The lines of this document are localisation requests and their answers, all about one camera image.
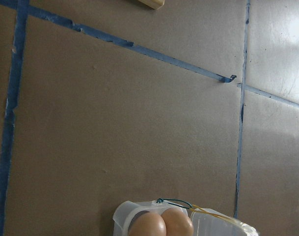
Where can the brown egg from bowl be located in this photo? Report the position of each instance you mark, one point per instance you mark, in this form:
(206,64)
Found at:
(148,224)

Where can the brown egg far slot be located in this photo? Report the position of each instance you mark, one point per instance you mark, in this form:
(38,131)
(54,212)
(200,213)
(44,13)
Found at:
(177,223)

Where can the clear plastic egg box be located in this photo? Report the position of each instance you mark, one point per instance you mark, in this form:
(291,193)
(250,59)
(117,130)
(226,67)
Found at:
(206,222)

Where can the wooden cutting board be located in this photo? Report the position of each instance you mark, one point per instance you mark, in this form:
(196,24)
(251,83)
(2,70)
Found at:
(153,4)

